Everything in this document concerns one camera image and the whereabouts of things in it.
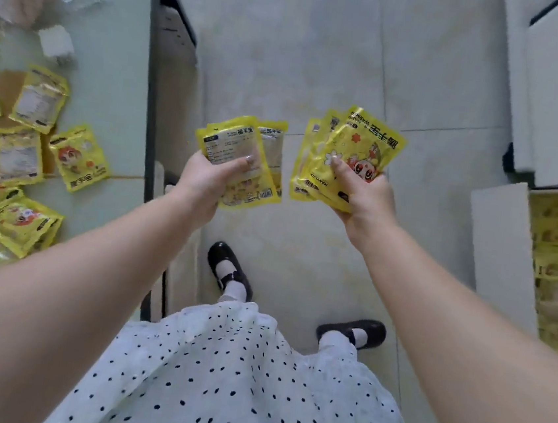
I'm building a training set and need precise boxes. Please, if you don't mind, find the person's white sock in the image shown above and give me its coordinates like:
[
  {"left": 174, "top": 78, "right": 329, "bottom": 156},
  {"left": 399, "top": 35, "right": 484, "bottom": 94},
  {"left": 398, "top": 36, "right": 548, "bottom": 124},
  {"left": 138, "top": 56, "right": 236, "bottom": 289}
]
[
  {"left": 319, "top": 325, "right": 370, "bottom": 359},
  {"left": 217, "top": 260, "right": 250, "bottom": 306}
]

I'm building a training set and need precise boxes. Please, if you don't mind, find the white square charger adapter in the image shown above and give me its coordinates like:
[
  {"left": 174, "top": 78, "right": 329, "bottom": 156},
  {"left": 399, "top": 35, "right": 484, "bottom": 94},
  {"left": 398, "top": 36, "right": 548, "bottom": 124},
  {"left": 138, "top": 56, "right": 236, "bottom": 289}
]
[{"left": 35, "top": 23, "right": 78, "bottom": 67}]

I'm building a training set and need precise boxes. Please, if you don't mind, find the person's right forearm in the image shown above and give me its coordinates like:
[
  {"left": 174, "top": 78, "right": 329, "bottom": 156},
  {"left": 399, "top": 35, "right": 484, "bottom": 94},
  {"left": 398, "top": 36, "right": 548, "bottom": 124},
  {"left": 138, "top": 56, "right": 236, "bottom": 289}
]
[{"left": 331, "top": 226, "right": 558, "bottom": 423}]

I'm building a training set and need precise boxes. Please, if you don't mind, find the person's left black shoe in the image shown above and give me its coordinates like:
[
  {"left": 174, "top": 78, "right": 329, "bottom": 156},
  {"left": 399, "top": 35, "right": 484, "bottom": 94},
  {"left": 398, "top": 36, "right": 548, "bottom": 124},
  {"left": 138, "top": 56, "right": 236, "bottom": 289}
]
[{"left": 202, "top": 240, "right": 259, "bottom": 304}]

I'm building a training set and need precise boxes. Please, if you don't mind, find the pale green glass table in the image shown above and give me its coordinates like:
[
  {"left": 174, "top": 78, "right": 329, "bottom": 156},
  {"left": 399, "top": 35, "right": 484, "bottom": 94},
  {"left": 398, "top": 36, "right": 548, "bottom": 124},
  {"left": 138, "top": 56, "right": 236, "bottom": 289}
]
[{"left": 0, "top": 0, "right": 228, "bottom": 333}]

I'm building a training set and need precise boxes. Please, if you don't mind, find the person's right white sock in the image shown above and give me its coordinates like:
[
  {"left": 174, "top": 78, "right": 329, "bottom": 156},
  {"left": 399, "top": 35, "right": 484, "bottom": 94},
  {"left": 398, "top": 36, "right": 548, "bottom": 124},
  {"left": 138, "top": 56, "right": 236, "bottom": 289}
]
[{"left": 319, "top": 325, "right": 370, "bottom": 359}]

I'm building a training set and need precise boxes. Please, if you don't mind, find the person's left white sock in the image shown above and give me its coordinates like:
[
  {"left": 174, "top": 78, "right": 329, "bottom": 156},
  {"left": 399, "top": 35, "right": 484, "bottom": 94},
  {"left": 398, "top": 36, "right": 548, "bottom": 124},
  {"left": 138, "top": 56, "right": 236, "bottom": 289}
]
[{"left": 217, "top": 260, "right": 250, "bottom": 306}]

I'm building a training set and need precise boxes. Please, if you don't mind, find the person's left forearm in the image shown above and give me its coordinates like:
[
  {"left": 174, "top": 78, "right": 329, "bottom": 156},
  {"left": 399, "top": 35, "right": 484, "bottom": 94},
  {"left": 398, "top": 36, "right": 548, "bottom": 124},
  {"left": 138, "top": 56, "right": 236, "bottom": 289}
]
[{"left": 0, "top": 174, "right": 213, "bottom": 423}]

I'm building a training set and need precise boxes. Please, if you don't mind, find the person's black shoe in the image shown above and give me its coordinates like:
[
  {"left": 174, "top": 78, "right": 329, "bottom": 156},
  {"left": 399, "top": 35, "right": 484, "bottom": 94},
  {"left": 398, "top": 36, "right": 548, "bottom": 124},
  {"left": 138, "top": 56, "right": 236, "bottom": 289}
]
[
  {"left": 314, "top": 314, "right": 389, "bottom": 353},
  {"left": 202, "top": 240, "right": 259, "bottom": 304}
]

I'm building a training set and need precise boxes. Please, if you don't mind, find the person's left hand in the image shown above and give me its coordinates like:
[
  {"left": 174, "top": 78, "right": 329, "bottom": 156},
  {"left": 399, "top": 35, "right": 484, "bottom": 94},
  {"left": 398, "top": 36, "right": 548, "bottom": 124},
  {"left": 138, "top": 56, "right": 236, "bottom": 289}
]
[{"left": 167, "top": 146, "right": 256, "bottom": 239}]

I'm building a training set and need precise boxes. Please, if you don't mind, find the person's right black shoe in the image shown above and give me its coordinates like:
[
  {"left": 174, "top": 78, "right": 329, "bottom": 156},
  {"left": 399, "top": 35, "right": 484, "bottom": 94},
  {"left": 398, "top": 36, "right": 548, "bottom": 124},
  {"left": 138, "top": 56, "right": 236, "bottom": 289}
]
[{"left": 314, "top": 314, "right": 389, "bottom": 353}]

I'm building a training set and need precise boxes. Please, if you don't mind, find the person's right hand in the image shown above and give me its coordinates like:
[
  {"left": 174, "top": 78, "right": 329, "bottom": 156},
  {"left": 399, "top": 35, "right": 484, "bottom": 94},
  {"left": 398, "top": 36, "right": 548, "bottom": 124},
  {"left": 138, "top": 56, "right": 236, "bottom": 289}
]
[{"left": 322, "top": 154, "right": 404, "bottom": 257}]

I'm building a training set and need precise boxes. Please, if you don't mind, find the white polka dot dress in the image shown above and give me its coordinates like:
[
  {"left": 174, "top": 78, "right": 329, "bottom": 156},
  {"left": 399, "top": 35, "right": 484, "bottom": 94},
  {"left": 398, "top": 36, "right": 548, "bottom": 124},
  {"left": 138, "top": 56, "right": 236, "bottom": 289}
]
[{"left": 40, "top": 280, "right": 431, "bottom": 423}]

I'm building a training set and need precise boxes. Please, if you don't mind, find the pile of yellow warmer packets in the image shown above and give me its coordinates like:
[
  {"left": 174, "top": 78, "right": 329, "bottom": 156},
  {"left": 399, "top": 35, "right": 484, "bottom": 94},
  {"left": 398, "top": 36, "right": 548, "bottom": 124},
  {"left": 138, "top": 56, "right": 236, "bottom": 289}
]
[{"left": 0, "top": 60, "right": 122, "bottom": 300}]

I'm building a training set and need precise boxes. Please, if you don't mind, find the light wooden drawer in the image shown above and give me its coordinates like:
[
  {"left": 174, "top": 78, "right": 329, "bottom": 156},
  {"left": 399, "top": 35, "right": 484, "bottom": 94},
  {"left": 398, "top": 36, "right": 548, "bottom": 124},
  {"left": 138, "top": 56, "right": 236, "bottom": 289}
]
[{"left": 455, "top": 174, "right": 558, "bottom": 349}]

